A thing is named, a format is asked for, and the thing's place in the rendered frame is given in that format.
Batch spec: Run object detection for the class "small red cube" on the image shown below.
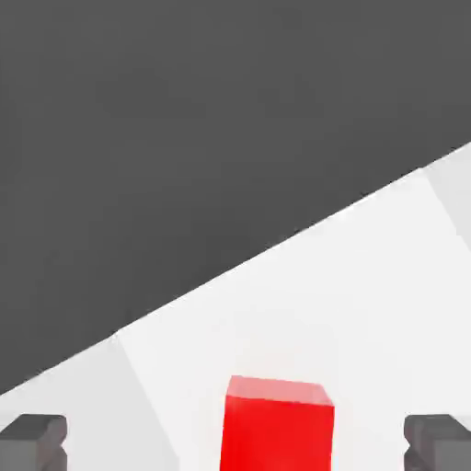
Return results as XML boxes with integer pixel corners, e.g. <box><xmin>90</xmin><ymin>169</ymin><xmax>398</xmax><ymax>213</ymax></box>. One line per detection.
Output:
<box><xmin>219</xmin><ymin>374</ymin><xmax>336</xmax><ymax>471</ymax></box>

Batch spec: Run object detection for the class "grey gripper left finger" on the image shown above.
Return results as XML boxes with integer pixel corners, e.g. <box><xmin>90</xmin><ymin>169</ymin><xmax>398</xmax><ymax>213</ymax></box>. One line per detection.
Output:
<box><xmin>0</xmin><ymin>413</ymin><xmax>69</xmax><ymax>471</ymax></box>

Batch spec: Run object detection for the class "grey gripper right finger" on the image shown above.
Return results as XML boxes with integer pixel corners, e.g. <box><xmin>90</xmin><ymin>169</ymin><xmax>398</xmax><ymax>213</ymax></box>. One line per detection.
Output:
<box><xmin>403</xmin><ymin>413</ymin><xmax>471</xmax><ymax>471</ymax></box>

